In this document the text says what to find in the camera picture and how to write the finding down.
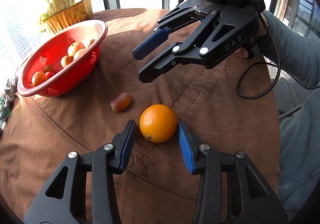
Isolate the large smooth orange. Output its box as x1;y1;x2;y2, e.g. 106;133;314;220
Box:
139;104;178;143

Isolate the purple red grape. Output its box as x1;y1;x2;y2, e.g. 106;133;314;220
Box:
110;93;131;112

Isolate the orange mandarin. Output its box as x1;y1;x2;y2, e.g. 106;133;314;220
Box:
60;56;73;68
31;71;48;87
67;41;85;57

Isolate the red tomato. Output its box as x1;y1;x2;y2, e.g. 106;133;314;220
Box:
43;64;55;73
45;71;55;79

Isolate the grey sleeved right forearm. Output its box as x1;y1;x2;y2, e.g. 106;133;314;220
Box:
257;11;319;87

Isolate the right hand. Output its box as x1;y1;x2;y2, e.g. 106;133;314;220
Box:
233;14;267;60

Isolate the brown tablecloth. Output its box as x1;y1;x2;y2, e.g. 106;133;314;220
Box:
0;8;282;224

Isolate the yellow metal basin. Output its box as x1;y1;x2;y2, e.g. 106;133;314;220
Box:
44;0;93;34

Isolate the red plastic colander bowl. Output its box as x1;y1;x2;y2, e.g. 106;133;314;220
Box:
17;20;108;97

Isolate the clear plastic bag with greens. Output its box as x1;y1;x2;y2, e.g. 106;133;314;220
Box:
0;76;17;135

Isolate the green napa cabbage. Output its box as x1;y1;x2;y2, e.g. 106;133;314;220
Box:
38;0;75;33

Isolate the black cable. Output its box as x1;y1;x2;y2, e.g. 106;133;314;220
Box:
235;12;320;101

